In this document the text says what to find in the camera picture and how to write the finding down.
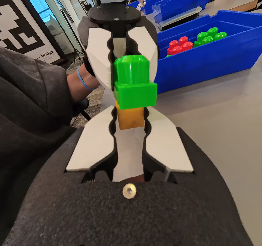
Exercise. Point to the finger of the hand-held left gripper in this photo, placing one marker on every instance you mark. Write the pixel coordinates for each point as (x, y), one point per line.
(146, 43)
(98, 53)

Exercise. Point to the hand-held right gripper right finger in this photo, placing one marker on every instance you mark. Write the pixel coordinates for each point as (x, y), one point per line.
(167, 145)

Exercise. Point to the wooden side table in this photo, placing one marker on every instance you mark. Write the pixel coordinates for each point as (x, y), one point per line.
(235, 5)

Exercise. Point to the black blue office chair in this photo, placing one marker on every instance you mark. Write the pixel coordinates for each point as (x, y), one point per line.
(81, 104)

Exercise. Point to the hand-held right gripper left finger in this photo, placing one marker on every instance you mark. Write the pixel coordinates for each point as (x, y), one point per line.
(92, 145)

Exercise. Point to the black white marker board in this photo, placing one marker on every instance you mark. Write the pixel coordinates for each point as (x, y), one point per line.
(16, 25)

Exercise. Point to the blue wristband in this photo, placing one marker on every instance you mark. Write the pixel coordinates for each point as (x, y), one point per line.
(78, 73)

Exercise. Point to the blue plastic storage bin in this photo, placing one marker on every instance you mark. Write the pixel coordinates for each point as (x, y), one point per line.
(204, 70)
(180, 4)
(143, 4)

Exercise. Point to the grey desk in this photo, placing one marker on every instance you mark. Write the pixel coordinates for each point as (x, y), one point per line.
(215, 127)

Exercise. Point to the yellow toy block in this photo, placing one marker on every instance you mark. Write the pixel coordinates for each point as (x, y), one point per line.
(131, 117)

